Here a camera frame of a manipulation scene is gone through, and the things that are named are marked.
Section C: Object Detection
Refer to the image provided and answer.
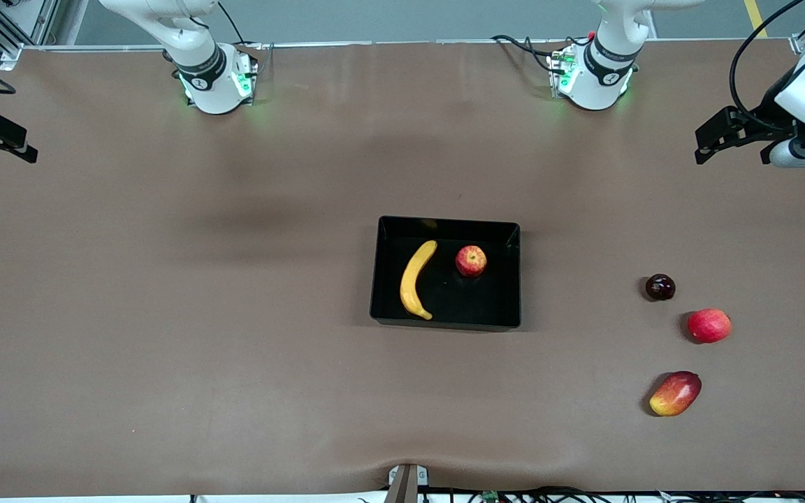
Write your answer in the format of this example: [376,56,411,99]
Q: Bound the small red-yellow striped apple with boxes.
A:
[455,245,488,278]

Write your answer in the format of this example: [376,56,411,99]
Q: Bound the black plastic tray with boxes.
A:
[369,215,521,332]

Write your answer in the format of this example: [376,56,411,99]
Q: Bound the yellow banana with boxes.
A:
[400,240,439,321]

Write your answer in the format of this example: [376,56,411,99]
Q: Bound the dark red plum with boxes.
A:
[645,274,676,302]

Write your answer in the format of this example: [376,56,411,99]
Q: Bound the red round apple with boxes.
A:
[687,308,732,344]

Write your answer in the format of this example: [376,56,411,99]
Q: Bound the red-yellow mango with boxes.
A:
[649,371,702,417]

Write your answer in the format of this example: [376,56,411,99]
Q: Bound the black left arm base cable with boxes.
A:
[491,34,572,75]

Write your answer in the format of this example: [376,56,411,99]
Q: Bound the black arm base cable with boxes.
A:
[217,0,275,78]
[491,34,572,75]

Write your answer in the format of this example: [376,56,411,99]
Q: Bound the black right arm base cable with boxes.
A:
[217,0,275,78]

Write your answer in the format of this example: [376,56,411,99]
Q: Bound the camera post with metal bracket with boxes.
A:
[383,463,430,503]

